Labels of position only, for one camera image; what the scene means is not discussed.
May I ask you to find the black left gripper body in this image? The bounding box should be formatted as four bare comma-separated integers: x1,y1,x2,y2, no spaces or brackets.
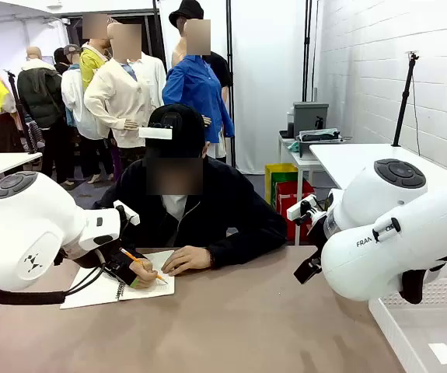
104,248,138,288

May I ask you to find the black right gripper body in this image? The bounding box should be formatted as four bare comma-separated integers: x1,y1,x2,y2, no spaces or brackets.
306,218,332,258

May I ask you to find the orange pencil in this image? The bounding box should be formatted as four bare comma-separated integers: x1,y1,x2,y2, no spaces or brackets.
120,247,169,285

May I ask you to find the white spiral notebook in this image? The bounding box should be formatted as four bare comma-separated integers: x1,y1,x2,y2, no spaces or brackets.
59,249,176,310

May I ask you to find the person left forearm black sleeve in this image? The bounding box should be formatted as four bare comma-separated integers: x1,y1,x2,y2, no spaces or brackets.
206,227,288,270

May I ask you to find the person right forearm black sleeve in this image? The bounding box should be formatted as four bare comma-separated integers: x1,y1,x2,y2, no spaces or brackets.
120,225,158,260

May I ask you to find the person right hand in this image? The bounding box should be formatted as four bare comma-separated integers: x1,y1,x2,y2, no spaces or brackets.
128,258,160,290

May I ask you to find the person left hand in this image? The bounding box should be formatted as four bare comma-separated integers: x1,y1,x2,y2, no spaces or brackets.
160,245,213,277

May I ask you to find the yellow shopping bag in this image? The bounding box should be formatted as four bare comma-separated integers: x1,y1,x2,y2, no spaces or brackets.
264,162,299,207

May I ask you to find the small white side table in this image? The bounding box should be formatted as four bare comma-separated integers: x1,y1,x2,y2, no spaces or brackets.
278,134,327,246

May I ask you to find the large white table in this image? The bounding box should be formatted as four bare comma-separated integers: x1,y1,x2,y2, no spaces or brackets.
309,143,447,192

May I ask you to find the person black jacket torso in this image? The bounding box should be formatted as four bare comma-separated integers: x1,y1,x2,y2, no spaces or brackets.
93,157,288,270

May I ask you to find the grey box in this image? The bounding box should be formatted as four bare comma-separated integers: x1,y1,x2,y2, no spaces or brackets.
292,101,330,139

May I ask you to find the white perforated plastic basket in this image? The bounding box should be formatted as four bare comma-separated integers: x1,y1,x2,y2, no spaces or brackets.
368,277,447,373

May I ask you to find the black baseball cap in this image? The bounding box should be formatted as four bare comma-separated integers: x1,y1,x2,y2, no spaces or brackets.
145,103,208,159

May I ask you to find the white table with leg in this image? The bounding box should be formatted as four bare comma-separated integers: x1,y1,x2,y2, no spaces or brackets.
0,152,44,187

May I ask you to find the flat white paper slip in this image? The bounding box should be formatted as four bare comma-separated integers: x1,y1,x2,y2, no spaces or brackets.
428,342,447,366

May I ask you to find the cream cardigan mannequin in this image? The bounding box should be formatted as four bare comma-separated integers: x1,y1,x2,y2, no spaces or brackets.
83,23,155,149

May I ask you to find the dark puffer jacket mannequin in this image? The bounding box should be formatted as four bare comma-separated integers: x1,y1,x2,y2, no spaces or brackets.
16,46,68,183

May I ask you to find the blue shirt mannequin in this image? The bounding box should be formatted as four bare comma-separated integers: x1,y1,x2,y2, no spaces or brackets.
162,19,236,160

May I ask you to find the white shirt mannequin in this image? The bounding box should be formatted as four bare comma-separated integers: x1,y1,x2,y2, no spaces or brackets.
128,52,168,110

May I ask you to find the yellow shirt mannequin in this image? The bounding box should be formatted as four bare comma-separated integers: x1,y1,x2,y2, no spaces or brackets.
79,13,112,93

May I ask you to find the black bucket hat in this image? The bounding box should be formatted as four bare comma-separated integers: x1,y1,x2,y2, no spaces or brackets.
168,0,204,30

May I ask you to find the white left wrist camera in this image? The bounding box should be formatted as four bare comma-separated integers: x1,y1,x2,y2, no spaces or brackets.
113,199,141,227

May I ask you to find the black right arm cable sleeve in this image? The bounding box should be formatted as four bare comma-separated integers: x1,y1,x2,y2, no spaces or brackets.
399,267,427,305

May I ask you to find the white head-mounted camera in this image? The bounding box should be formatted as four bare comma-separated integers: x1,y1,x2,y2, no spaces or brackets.
138,122,174,141

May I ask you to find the black camera tripod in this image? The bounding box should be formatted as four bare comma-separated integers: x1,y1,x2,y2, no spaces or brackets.
4,69,38,155

